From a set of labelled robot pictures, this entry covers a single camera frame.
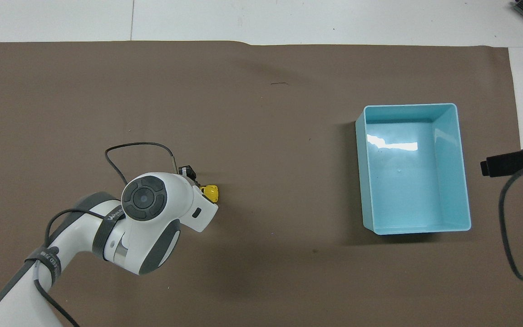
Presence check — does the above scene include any light blue plastic bin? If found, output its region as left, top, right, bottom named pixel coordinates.
left=355, top=103, right=472, bottom=236

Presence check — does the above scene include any yellow toy beetle car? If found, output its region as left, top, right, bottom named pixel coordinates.
left=199, top=184, right=219, bottom=202

